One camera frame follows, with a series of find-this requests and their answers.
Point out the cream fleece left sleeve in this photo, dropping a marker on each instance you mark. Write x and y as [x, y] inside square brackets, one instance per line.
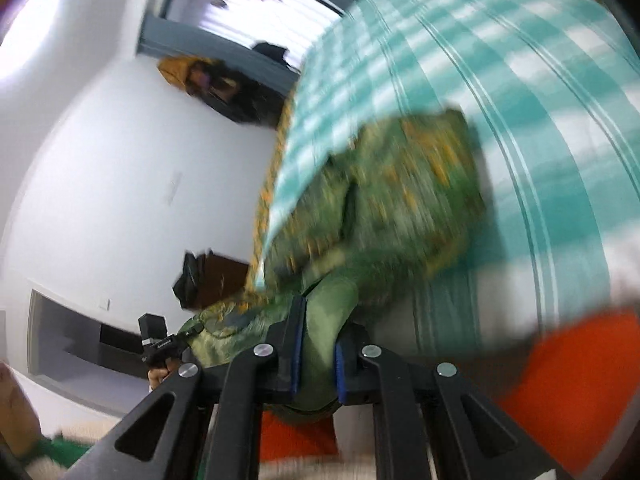
[50, 457]

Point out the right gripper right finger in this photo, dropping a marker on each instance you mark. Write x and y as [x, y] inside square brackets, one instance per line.
[432, 422]

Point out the dark clothes on dresser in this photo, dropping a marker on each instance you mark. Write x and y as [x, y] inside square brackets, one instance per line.
[192, 288]

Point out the teal white plaid bedsheet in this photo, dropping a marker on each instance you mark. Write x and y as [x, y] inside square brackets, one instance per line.
[550, 89]

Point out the green landscape print jacket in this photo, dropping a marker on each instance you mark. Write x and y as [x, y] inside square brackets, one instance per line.
[398, 204]

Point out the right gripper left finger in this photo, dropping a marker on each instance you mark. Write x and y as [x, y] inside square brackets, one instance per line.
[204, 422]

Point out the orange floral green quilt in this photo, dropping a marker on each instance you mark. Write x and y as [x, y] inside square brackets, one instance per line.
[261, 219]

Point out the dark garment at window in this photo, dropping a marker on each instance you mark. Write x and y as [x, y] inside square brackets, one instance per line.
[275, 53]

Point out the blue-grey curtain left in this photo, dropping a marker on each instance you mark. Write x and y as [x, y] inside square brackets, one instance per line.
[160, 38]

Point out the orange fleece trousers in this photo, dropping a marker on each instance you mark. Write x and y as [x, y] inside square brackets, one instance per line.
[574, 391]

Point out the person's left hand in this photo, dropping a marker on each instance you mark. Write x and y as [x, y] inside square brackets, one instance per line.
[156, 375]

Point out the white wall switch plate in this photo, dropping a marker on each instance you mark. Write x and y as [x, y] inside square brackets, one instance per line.
[172, 188]

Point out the brown wooden dresser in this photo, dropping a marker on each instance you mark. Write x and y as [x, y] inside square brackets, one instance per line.
[220, 278]

